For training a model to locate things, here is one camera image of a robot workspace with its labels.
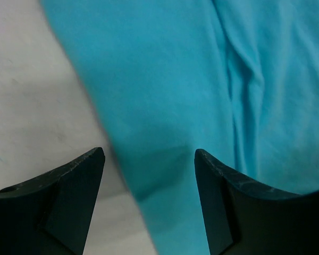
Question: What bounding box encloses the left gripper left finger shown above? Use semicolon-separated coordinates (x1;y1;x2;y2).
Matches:
0;147;105;254

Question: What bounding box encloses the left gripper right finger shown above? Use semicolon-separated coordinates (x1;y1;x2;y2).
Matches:
194;149;319;254

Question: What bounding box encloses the teal t shirt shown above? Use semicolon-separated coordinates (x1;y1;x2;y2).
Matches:
41;1;319;254

